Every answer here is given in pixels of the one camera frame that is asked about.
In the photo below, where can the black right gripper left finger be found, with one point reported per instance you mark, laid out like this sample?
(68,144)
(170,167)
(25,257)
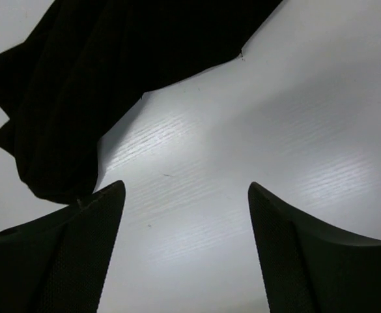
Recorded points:
(59,262)

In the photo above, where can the black skirt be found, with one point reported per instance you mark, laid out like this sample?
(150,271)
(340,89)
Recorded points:
(86,63)

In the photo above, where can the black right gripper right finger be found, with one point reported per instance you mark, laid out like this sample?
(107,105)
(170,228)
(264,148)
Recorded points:
(309,265)

